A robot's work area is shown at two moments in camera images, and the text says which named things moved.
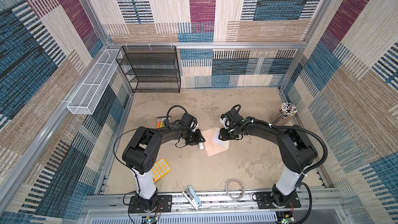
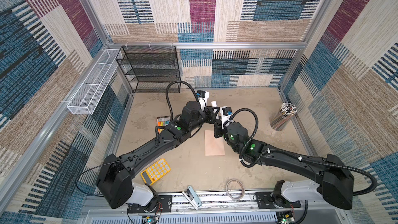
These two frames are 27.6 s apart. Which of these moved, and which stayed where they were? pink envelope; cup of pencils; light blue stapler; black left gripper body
Moved: black left gripper body
Stayed: pink envelope; light blue stapler; cup of pencils
